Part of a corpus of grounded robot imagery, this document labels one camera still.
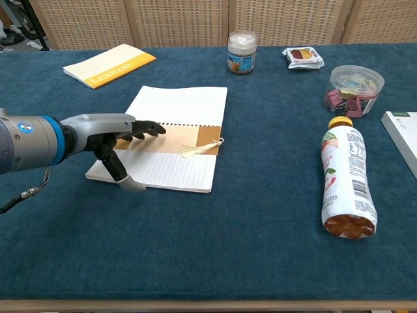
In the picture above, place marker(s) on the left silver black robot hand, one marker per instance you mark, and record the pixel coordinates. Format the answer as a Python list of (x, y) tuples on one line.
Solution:
[(97, 127)]

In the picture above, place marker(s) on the brown card with tassel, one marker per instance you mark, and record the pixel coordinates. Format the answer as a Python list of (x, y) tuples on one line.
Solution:
[(182, 138)]

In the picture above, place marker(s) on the white open spiral notebook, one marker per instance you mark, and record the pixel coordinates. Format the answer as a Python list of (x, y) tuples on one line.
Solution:
[(182, 104)]

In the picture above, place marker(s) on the white yellow Lexicon book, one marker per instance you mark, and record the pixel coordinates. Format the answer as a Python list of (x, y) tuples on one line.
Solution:
[(107, 63)]

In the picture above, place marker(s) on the black tripod stand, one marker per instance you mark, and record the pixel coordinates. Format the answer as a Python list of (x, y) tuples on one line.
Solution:
[(34, 23)]

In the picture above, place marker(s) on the woven wooden folding screen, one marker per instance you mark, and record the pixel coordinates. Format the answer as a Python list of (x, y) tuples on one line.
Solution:
[(182, 23)]

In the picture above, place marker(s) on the blue felt table mat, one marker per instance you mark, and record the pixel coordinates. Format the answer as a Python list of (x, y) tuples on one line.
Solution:
[(195, 244)]

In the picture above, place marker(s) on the small white-lidded glass jar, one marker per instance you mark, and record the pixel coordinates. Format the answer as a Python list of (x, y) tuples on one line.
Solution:
[(241, 53)]

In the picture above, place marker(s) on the white wrapped snack packet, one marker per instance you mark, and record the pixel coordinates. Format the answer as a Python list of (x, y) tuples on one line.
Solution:
[(303, 58)]

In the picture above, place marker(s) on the white yellow-capped drink bottle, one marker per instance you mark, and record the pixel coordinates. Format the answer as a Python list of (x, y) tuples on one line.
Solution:
[(347, 176)]

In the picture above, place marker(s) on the clear tub of binder clips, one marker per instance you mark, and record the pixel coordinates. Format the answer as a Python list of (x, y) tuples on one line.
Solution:
[(353, 91)]

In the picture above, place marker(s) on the white USB hub box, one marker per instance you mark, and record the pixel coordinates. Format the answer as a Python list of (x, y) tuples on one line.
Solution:
[(404, 137)]

